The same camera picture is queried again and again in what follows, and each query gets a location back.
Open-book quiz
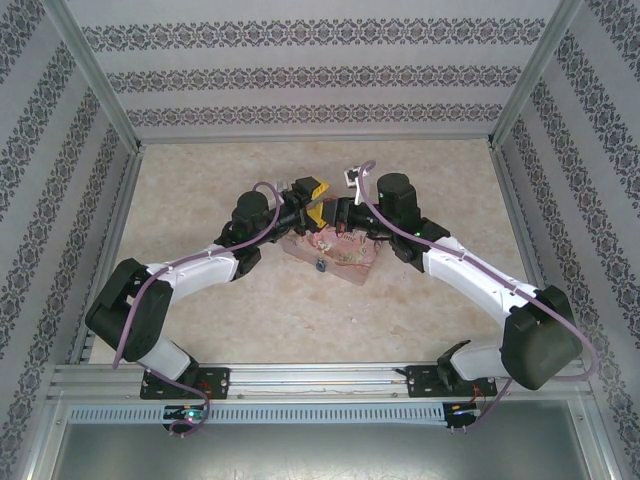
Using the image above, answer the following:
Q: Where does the pink illustrated tin box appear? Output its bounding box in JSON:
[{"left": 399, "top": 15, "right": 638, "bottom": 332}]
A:
[{"left": 281, "top": 224, "right": 386, "bottom": 287}]

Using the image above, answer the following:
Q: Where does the left controller board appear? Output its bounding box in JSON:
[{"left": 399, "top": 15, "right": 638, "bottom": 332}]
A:
[{"left": 162, "top": 405, "right": 207, "bottom": 422}]

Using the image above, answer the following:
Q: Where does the controller board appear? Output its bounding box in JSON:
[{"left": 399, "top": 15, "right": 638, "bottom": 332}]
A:
[
  {"left": 446, "top": 401, "right": 482, "bottom": 430},
  {"left": 162, "top": 405, "right": 207, "bottom": 422}
]

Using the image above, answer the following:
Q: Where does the right controller board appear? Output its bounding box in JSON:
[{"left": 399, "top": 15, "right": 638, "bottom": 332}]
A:
[{"left": 446, "top": 401, "right": 482, "bottom": 430}]

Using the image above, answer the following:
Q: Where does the grey metal panel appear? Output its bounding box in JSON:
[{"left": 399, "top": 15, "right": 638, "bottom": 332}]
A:
[{"left": 47, "top": 422, "right": 616, "bottom": 480}]

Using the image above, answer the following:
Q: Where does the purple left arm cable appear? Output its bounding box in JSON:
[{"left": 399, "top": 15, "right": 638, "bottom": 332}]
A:
[{"left": 112, "top": 180, "right": 287, "bottom": 439}]

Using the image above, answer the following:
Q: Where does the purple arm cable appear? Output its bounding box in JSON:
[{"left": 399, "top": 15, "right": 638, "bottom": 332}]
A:
[
  {"left": 357, "top": 159, "right": 601, "bottom": 436},
  {"left": 112, "top": 180, "right": 287, "bottom": 439}
]

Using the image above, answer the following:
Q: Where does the aluminium table edge rail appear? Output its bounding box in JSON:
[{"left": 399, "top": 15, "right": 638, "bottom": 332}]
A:
[
  {"left": 489, "top": 144, "right": 551, "bottom": 291},
  {"left": 69, "top": 144, "right": 146, "bottom": 366}
]

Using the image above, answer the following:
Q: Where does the aluminium mounting rail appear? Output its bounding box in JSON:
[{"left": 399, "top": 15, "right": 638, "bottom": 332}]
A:
[{"left": 48, "top": 363, "right": 597, "bottom": 402}]

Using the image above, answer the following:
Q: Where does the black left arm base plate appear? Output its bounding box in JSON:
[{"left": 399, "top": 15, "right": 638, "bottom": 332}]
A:
[{"left": 140, "top": 367, "right": 232, "bottom": 401}]

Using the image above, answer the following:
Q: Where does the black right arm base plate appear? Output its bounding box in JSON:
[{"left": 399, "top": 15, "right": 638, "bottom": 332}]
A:
[{"left": 405, "top": 364, "right": 500, "bottom": 400}]

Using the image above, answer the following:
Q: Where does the aluminium frame post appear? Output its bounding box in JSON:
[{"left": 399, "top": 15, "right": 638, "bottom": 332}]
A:
[
  {"left": 42, "top": 0, "right": 146, "bottom": 151},
  {"left": 485, "top": 0, "right": 586, "bottom": 150}
]

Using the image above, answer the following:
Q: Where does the grey slotted cable duct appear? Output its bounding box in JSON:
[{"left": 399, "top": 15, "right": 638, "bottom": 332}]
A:
[{"left": 67, "top": 402, "right": 447, "bottom": 424}]

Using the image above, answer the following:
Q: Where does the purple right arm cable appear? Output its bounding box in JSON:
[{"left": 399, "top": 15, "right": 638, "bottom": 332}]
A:
[{"left": 357, "top": 159, "right": 601, "bottom": 436}]

